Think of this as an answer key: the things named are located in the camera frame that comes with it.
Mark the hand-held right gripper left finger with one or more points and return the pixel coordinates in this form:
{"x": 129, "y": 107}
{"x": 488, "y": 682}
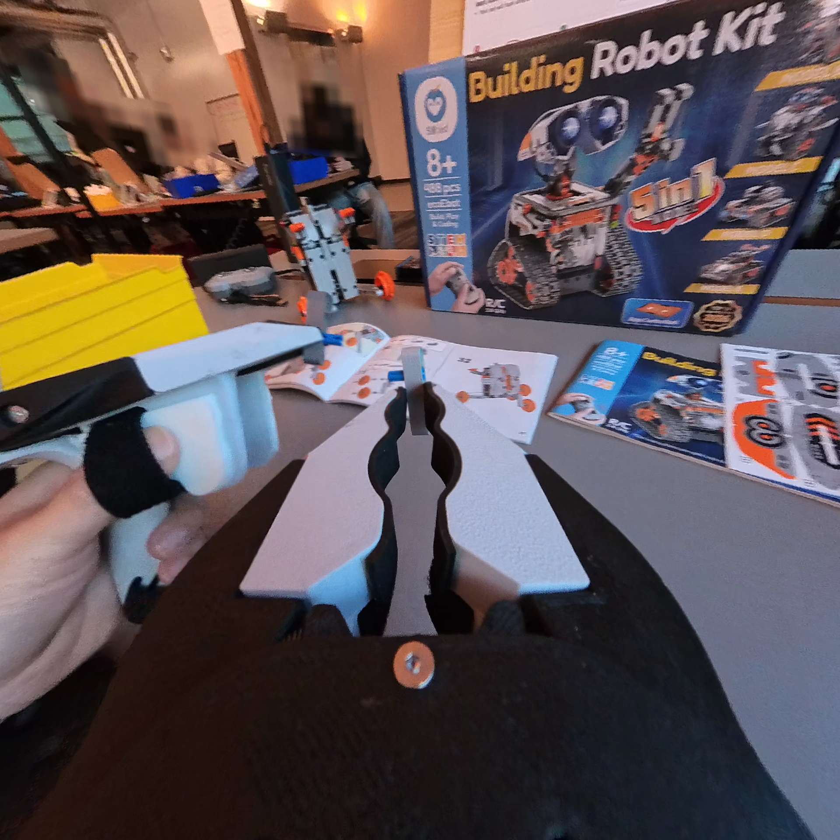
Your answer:
{"x": 315, "y": 525}

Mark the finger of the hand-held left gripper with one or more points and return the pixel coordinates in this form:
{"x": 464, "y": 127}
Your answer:
{"x": 223, "y": 351}

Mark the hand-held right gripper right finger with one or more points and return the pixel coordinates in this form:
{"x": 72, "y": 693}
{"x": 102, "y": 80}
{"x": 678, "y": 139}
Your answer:
{"x": 518, "y": 525}

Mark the grey holed beam with blue pin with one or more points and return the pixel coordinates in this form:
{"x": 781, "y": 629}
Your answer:
{"x": 318, "y": 308}

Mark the short grey toy beam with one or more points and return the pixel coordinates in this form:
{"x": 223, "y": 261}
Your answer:
{"x": 415, "y": 394}

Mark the grey desk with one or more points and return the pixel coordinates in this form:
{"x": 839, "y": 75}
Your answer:
{"x": 689, "y": 590}

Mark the person's left hand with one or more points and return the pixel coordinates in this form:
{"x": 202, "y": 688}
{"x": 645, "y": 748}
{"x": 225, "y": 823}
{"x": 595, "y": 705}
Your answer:
{"x": 46, "y": 577}

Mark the grey battery motor unit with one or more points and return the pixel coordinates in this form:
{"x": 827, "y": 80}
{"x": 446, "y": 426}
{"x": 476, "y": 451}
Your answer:
{"x": 239, "y": 281}

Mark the yellow plastic bin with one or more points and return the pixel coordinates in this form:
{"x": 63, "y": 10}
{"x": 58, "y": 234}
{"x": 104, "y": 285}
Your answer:
{"x": 85, "y": 315}

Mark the black flat case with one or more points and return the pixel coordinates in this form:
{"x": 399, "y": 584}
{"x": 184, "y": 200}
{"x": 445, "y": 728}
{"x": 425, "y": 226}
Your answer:
{"x": 226, "y": 259}

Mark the partly built toy robot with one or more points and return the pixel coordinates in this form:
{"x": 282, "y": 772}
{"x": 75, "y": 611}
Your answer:
{"x": 325, "y": 249}

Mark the long wooden work table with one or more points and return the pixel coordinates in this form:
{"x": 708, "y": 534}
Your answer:
{"x": 197, "y": 197}

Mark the open white instruction booklet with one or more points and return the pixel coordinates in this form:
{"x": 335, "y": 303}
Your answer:
{"x": 459, "y": 367}

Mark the blue plastic bin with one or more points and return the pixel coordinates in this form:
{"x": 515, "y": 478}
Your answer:
{"x": 308, "y": 169}
{"x": 191, "y": 186}

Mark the blue instruction booklet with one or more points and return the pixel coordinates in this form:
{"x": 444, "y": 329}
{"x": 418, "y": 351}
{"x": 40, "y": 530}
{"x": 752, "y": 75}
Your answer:
{"x": 643, "y": 400}

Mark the black upright device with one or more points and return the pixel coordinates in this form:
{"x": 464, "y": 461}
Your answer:
{"x": 283, "y": 180}

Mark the small black box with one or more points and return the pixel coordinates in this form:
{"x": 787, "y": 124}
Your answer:
{"x": 410, "y": 269}

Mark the robot sticker sheet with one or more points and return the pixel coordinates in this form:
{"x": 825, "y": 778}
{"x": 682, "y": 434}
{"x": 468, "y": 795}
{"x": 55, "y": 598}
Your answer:
{"x": 787, "y": 420}

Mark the white paper notice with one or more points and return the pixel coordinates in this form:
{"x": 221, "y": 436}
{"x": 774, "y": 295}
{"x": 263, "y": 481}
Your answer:
{"x": 222, "y": 26}

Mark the robot kit box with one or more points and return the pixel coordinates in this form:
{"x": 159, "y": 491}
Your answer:
{"x": 590, "y": 197}

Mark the grey table with wooden edge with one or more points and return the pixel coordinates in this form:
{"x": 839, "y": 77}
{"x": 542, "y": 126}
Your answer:
{"x": 807, "y": 275}

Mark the wooden backboard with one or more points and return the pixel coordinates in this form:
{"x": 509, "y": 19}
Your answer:
{"x": 446, "y": 29}

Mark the white instruction poster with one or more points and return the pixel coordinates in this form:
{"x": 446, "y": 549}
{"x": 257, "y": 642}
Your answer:
{"x": 558, "y": 23}

